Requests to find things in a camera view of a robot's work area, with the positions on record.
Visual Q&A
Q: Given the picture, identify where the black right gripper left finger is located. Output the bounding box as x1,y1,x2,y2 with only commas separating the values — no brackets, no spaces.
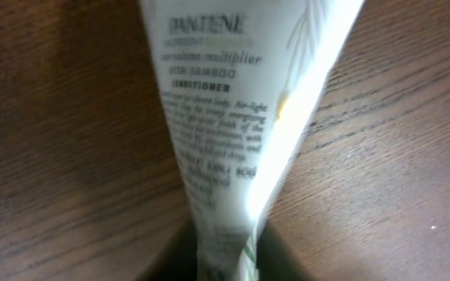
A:
138,222,198,281

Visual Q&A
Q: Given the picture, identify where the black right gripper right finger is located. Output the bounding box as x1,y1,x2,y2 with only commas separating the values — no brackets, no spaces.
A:
257,222,315,281

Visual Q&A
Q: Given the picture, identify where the white conditioner tube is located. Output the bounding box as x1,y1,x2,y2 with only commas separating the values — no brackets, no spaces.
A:
141,0,363,280

